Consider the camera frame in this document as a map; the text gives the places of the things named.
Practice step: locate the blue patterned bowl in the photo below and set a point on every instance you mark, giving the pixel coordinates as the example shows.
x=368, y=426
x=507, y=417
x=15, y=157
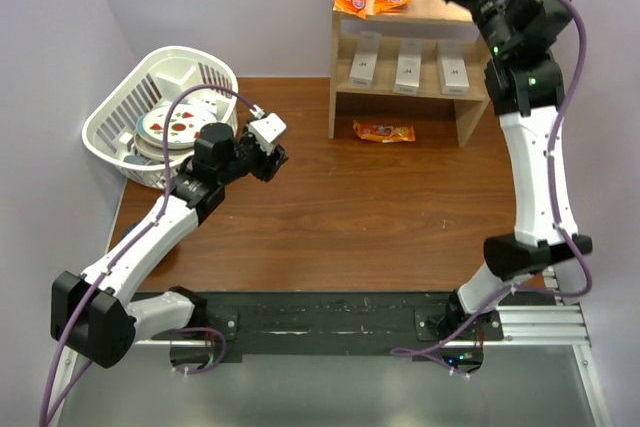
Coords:
x=129, y=229

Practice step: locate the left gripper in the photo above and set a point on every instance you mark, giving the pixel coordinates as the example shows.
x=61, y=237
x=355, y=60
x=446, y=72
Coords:
x=269, y=163

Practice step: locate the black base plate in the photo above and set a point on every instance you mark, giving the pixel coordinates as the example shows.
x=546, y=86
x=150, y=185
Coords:
x=324, y=323

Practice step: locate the white Harry's razor box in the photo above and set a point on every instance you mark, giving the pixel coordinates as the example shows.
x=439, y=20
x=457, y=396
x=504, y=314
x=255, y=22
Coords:
x=364, y=60

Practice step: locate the painted fruit plate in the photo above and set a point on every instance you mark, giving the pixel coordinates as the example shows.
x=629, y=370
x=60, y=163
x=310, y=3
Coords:
x=183, y=126

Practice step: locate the wooden shelf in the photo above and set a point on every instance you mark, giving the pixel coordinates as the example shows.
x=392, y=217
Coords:
x=432, y=20

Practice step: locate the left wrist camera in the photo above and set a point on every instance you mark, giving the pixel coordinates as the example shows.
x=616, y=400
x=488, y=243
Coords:
x=267, y=128

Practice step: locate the white plastic basket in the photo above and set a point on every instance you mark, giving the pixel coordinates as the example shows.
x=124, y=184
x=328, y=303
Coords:
x=157, y=80

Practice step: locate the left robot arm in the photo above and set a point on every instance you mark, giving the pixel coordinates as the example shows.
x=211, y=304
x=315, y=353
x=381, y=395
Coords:
x=94, y=312

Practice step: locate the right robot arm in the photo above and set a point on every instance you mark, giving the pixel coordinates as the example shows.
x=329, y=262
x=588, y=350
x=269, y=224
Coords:
x=537, y=53

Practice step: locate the stacked plates underneath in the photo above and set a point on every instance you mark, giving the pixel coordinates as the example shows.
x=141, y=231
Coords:
x=144, y=153

